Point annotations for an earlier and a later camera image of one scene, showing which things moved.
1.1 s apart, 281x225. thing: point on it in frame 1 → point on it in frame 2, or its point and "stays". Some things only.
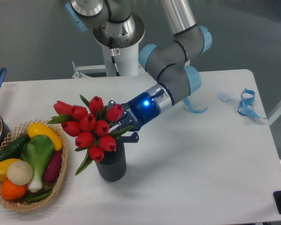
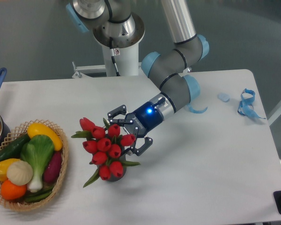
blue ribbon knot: [245, 107] stays
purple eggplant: [53, 167] stays
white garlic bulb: [19, 173] stays
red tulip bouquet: [93, 129] → [105, 145]
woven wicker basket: [16, 133] stays
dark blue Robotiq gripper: [136, 114] → [146, 118]
